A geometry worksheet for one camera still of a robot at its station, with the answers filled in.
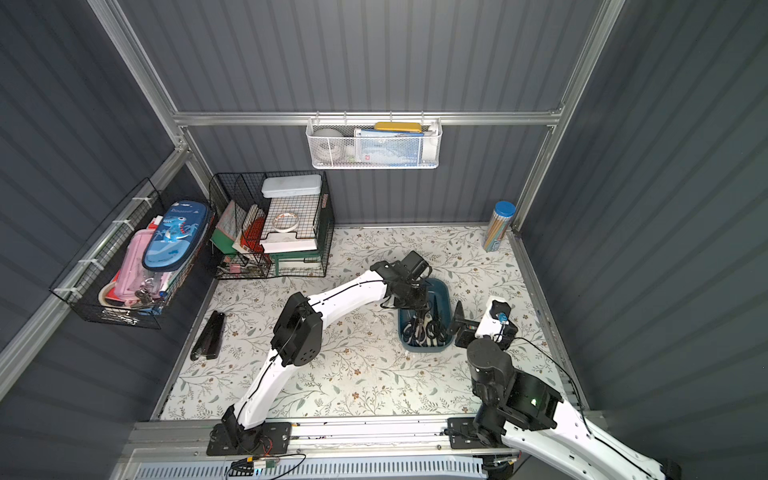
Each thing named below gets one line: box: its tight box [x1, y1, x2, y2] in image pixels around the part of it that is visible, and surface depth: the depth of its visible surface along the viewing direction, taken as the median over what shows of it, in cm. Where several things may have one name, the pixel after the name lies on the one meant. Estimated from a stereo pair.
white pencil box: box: [261, 174, 322, 199], surface depth 105 cm
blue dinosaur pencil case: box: [142, 200, 212, 272], surface depth 71 cm
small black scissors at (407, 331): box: [402, 317, 416, 343], surface depth 91 cm
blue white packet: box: [354, 128, 425, 167], surface depth 89 cm
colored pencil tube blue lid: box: [483, 201, 517, 252], surface depth 104 cm
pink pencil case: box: [114, 229, 156, 306], surface depth 69 cm
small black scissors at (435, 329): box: [425, 308, 447, 347], surface depth 91 cm
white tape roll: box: [312, 128, 345, 162], surface depth 89 cm
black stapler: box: [190, 310, 225, 361], surface depth 91 cm
